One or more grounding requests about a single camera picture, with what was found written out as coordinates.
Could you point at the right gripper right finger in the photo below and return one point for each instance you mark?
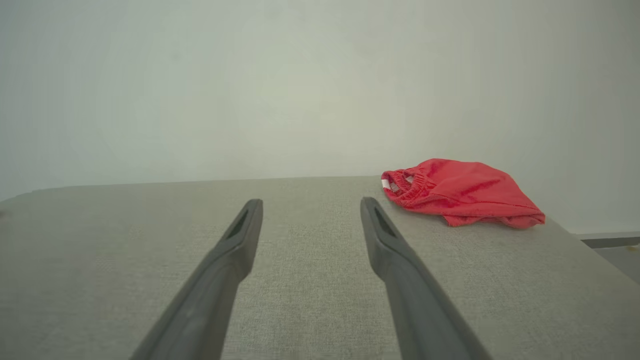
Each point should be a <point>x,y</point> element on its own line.
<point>415,300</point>

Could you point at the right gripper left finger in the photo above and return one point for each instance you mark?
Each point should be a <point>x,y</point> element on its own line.
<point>210,295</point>

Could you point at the red shorts white stripe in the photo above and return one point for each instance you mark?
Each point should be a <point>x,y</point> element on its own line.
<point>465,192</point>

